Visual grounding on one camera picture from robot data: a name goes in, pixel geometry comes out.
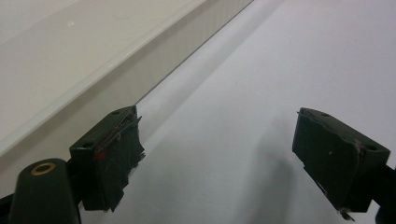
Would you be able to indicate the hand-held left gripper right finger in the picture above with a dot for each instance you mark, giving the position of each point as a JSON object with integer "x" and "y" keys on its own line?
{"x": 333, "y": 155}

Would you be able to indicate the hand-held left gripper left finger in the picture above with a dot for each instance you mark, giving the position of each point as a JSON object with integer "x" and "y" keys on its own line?
{"x": 109, "y": 161}

